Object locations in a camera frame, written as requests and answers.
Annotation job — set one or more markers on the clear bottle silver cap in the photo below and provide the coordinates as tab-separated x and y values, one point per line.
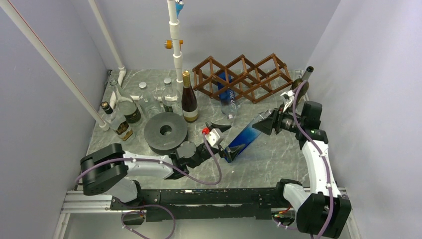
149	105

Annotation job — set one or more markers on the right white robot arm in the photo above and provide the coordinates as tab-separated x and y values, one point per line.
321	212

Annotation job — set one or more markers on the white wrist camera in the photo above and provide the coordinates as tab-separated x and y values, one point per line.
288	99
213	136

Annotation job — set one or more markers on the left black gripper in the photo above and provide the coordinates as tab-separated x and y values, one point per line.
222	128

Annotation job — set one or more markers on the short clear glass bottle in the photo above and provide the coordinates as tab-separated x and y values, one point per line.
171	98

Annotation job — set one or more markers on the black round spool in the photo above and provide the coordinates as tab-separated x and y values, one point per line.
165	132

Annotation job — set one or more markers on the gold capped dark bottle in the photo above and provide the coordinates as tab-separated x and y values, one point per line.
189	100

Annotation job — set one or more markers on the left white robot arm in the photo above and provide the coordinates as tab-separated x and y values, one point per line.
108	170

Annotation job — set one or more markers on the brown wooden wine rack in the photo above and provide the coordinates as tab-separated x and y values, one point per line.
252	81

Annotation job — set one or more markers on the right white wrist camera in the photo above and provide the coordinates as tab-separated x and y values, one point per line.
288	99

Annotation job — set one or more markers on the blue square bottle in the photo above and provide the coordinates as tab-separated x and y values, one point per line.
228	103
248	134

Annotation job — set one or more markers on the tall clear glass bottle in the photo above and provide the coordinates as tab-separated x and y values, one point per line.
125	103

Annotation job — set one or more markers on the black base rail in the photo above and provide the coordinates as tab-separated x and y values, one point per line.
258	203

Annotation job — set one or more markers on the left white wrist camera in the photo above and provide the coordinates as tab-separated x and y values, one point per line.
213	136

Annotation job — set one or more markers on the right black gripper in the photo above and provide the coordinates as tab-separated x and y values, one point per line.
275	119

